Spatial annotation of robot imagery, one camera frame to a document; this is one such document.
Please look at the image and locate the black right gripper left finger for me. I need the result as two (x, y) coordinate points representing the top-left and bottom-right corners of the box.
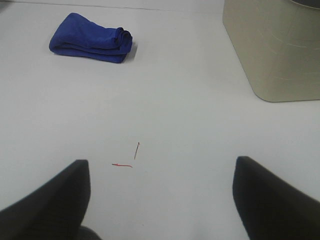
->
(0, 160), (90, 240)

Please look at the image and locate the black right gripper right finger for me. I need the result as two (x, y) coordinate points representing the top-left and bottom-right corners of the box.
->
(232, 156), (320, 240)

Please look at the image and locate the blue towel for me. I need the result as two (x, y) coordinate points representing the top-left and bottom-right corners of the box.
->
(48, 12), (133, 64)

